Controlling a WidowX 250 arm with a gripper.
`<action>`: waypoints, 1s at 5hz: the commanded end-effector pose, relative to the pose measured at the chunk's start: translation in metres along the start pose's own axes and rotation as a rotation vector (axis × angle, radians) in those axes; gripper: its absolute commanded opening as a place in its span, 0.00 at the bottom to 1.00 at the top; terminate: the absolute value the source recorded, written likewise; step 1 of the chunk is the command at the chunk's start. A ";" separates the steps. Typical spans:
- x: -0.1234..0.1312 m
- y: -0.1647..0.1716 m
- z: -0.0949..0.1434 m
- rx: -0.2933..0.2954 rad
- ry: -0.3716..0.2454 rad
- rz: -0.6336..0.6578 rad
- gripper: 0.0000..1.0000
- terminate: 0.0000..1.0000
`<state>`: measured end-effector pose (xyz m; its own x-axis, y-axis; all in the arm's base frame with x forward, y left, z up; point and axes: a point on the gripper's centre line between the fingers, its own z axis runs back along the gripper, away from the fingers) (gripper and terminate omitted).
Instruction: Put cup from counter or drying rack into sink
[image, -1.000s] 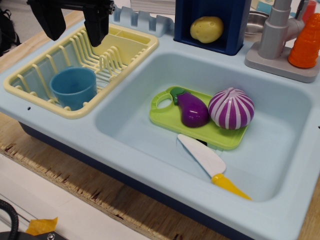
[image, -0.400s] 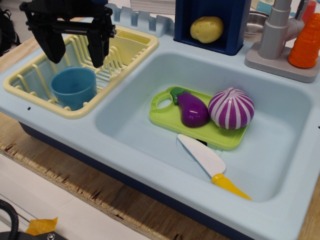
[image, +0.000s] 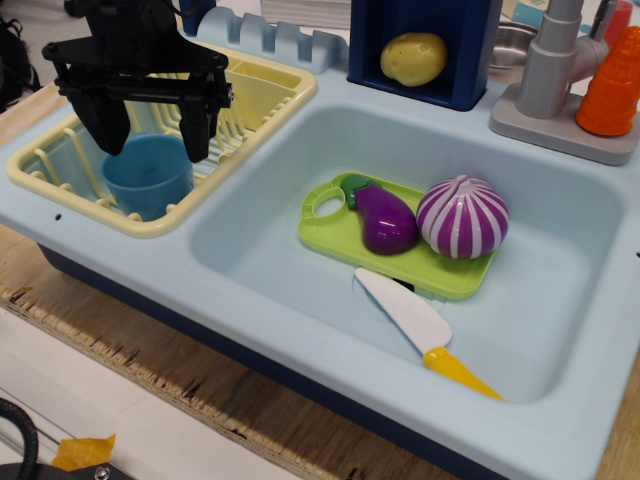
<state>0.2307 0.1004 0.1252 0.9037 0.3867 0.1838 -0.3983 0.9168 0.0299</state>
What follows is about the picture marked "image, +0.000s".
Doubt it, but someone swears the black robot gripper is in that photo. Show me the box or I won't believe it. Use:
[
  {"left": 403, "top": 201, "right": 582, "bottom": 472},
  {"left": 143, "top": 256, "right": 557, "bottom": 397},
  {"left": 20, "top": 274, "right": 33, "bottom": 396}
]
[{"left": 42, "top": 1, "right": 233, "bottom": 163}]

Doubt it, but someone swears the blue plastic cup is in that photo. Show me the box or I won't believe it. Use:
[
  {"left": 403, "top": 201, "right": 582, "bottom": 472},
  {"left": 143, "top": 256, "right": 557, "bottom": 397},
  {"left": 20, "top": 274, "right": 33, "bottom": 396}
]
[{"left": 100, "top": 134, "right": 194, "bottom": 221}]

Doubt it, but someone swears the yellow plastic drying rack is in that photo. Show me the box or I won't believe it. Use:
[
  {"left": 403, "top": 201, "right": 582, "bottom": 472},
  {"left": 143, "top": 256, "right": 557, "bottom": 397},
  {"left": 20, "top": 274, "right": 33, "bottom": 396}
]
[{"left": 4, "top": 50, "right": 317, "bottom": 238}]

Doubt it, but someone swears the light blue toy sink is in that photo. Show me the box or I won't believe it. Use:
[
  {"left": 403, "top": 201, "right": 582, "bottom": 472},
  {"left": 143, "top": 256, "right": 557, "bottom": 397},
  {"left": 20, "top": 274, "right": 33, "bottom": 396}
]
[{"left": 1, "top": 51, "right": 639, "bottom": 479}]

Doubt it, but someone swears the black bag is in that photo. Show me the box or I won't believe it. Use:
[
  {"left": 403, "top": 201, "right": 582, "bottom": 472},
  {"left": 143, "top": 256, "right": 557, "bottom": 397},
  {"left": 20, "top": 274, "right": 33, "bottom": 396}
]
[{"left": 1, "top": 19, "right": 41, "bottom": 113}]

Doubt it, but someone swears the light blue plate holder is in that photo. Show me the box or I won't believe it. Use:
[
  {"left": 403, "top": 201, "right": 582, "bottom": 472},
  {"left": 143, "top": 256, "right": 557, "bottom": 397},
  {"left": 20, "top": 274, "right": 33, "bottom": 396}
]
[{"left": 196, "top": 7, "right": 349, "bottom": 75}]

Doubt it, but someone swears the green plastic cutting board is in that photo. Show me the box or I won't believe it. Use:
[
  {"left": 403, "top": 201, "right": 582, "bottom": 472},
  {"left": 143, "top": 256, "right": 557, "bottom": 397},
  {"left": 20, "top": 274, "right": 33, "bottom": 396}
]
[{"left": 298, "top": 172, "right": 496, "bottom": 300}]

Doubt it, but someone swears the purple toy eggplant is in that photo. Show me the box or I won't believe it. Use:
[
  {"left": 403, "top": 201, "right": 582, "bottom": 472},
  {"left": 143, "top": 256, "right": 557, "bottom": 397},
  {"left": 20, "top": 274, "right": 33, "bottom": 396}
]
[{"left": 340, "top": 174, "right": 419, "bottom": 255}]

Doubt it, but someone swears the yellow toy potato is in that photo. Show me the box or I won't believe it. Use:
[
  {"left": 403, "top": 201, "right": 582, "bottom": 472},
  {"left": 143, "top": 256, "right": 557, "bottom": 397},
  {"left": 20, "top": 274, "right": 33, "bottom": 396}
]
[{"left": 380, "top": 32, "right": 448, "bottom": 87}]

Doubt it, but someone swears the dark blue plastic box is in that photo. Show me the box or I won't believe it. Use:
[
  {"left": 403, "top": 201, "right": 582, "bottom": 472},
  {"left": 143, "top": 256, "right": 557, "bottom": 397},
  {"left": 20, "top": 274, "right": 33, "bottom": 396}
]
[{"left": 348, "top": 0, "right": 502, "bottom": 111}]

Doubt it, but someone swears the purple striped toy onion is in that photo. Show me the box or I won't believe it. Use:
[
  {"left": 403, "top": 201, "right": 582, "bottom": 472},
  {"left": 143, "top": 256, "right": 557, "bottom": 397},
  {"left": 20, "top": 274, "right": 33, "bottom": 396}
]
[{"left": 416, "top": 175, "right": 510, "bottom": 260}]

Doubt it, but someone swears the yellow tape piece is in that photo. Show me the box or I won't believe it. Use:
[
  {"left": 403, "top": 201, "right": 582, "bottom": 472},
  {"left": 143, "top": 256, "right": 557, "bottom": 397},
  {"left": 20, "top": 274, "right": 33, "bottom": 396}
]
[{"left": 51, "top": 434, "right": 116, "bottom": 472}]

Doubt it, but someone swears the metal bowl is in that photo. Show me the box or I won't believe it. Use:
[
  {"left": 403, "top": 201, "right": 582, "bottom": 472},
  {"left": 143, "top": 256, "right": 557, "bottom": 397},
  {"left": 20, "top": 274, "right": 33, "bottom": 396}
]
[{"left": 490, "top": 22, "right": 538, "bottom": 71}]

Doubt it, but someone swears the grey toy faucet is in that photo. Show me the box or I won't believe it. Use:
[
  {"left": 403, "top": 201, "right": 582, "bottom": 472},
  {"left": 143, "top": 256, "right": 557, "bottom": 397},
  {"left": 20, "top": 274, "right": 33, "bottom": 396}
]
[{"left": 489, "top": 1, "right": 639, "bottom": 166}]

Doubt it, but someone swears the orange toy carrot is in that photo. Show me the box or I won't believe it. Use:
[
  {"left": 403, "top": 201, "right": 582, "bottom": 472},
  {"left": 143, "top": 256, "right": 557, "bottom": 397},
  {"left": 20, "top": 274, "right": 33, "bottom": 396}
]
[{"left": 576, "top": 26, "right": 639, "bottom": 137}]

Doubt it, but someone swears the black cable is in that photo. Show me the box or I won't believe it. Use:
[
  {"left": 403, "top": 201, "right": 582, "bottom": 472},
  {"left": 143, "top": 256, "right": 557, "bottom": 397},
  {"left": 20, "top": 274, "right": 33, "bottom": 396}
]
[{"left": 0, "top": 398, "right": 40, "bottom": 480}]

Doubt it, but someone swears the white toy knife yellow handle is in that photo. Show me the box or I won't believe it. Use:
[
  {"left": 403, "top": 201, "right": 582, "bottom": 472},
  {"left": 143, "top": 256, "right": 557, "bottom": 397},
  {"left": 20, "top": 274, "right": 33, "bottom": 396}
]
[{"left": 355, "top": 268, "right": 503, "bottom": 400}]

